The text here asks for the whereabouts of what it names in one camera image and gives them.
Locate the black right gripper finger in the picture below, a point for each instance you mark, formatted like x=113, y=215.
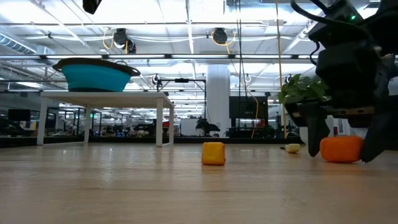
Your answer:
x=384, y=130
x=317, y=130

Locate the orange toy fruit chunk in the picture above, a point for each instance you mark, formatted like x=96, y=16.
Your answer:
x=340, y=149

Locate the blue collapsible bowl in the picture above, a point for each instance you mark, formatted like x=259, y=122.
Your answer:
x=93, y=77

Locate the yellow orange fruit cube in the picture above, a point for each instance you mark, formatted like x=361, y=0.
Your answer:
x=213, y=154

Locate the green potted plant, white pot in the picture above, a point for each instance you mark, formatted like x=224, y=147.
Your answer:
x=298, y=90

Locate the white perforated metal shelf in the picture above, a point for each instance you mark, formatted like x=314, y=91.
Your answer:
x=109, y=99

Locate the black office monitor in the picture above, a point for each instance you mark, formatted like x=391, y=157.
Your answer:
x=18, y=114

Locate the black wall screen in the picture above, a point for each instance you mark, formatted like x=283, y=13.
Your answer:
x=248, y=107

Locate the black background camera rig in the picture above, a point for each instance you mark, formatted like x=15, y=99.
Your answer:
x=182, y=80

